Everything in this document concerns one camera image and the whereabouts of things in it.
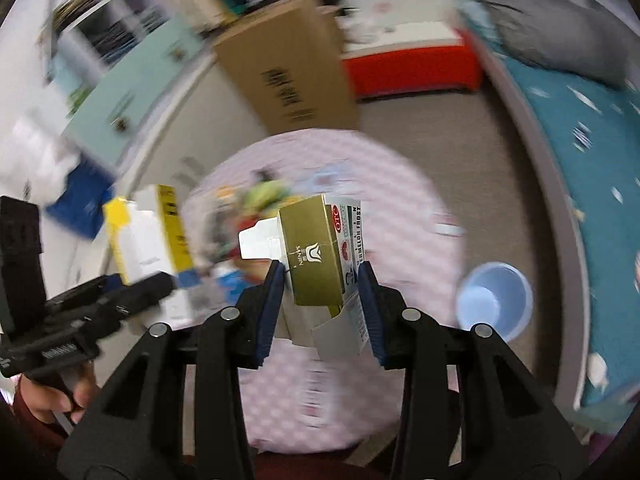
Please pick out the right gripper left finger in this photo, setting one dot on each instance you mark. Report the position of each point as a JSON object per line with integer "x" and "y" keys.
{"x": 173, "y": 407}

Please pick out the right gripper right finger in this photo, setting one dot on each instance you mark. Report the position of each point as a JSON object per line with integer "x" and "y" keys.
{"x": 470, "y": 408}

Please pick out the yellow white carton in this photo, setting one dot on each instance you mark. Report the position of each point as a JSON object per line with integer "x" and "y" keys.
{"x": 147, "y": 236}

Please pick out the gold green carton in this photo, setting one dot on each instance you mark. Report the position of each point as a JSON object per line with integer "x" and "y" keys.
{"x": 319, "y": 240}

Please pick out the light blue trash bin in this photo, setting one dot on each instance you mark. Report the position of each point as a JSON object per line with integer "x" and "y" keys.
{"x": 496, "y": 294}

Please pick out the left hand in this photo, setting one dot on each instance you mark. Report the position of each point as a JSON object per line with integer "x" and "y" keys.
{"x": 44, "y": 402}

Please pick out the blue shopping bag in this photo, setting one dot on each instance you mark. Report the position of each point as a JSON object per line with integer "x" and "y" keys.
{"x": 80, "y": 207}

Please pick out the white paper bag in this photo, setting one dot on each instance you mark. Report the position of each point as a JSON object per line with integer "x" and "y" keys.
{"x": 35, "y": 161}

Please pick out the white curved cabinet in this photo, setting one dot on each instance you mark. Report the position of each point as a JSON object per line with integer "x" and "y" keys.
{"x": 194, "y": 128}

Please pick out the teal patterned mattress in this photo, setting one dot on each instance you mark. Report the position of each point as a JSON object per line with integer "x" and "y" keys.
{"x": 583, "y": 138}

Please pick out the red bench with white top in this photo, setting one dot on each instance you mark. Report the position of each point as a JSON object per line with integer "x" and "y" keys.
{"x": 413, "y": 57}

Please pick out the tall brown cardboard box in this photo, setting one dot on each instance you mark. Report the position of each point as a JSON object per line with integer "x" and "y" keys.
{"x": 284, "y": 60}

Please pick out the grey folded duvet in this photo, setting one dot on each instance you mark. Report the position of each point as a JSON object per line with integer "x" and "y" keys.
{"x": 562, "y": 35}

